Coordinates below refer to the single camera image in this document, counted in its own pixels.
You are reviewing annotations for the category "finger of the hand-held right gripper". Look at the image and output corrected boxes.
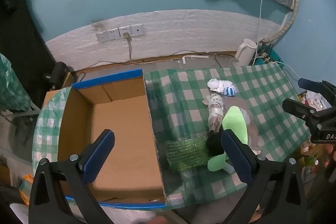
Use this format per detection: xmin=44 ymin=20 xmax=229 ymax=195
xmin=282 ymin=98 xmax=318 ymax=121
xmin=299 ymin=78 xmax=336 ymax=95

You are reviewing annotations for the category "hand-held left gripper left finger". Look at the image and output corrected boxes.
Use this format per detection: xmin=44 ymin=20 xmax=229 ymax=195
xmin=28 ymin=129 xmax=116 ymax=224

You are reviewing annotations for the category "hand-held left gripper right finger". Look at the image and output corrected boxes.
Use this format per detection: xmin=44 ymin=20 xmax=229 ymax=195
xmin=220 ymin=129 xmax=307 ymax=224

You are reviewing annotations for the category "black sock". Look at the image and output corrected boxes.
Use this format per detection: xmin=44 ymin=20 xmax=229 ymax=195
xmin=206 ymin=131 xmax=226 ymax=157

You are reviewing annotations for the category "light green cloth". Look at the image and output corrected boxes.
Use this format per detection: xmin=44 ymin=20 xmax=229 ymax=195
xmin=207 ymin=106 xmax=248 ymax=172

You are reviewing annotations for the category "blue-edged cardboard box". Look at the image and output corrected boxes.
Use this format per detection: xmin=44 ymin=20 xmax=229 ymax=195
xmin=42 ymin=69 xmax=168 ymax=211

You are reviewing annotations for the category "green bubble wrap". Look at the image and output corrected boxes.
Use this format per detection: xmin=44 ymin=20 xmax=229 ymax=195
xmin=165 ymin=136 xmax=210 ymax=172

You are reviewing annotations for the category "grey white patterned cloth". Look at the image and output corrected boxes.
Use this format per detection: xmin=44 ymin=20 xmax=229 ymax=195
xmin=202 ymin=94 xmax=226 ymax=132

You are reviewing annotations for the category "white blue-striped sock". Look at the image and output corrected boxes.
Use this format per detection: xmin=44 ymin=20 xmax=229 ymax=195
xmin=207 ymin=79 xmax=237 ymax=97

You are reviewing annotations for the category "person's right hand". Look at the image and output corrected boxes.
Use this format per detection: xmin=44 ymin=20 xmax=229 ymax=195
xmin=325 ymin=144 xmax=336 ymax=180

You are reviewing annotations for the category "teal plastic crate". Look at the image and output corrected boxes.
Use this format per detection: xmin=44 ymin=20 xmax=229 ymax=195
xmin=256 ymin=47 xmax=282 ymax=65

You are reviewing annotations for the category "white electric kettle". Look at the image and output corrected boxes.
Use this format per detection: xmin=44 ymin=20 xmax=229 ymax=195
xmin=234 ymin=38 xmax=258 ymax=67

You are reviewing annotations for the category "green checkered tablecloth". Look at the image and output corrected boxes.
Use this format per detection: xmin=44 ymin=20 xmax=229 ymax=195
xmin=31 ymin=64 xmax=311 ymax=210

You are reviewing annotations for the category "orange teal woven bag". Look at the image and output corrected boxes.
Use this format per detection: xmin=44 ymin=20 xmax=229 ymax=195
xmin=21 ymin=174 xmax=34 ymax=206

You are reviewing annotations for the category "grey metal rack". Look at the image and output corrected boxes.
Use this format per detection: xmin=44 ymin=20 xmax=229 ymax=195
xmin=0 ymin=106 xmax=41 ymax=125

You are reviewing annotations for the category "black cylindrical device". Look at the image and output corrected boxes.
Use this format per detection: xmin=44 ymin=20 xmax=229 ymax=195
xmin=43 ymin=61 xmax=69 ymax=89

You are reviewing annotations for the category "green checkered plastic sheet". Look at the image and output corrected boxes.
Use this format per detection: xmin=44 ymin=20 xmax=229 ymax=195
xmin=0 ymin=52 xmax=33 ymax=111

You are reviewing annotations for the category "black hanging jacket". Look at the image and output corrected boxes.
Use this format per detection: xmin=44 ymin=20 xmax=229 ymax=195
xmin=0 ymin=0 xmax=61 ymax=109

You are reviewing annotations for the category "striped corrugated hose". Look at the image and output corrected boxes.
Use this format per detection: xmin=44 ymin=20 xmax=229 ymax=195
xmin=262 ymin=0 xmax=301 ymax=45

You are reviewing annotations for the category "black floor cable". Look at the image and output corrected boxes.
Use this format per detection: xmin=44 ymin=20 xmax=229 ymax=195
xmin=73 ymin=71 xmax=87 ymax=83

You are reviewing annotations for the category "white plastic cable duct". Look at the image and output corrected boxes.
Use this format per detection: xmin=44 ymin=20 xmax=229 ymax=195
xmin=181 ymin=55 xmax=209 ymax=64

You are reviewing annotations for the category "grey plug with cable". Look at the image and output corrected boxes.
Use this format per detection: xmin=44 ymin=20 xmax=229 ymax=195
xmin=123 ymin=32 xmax=147 ymax=64

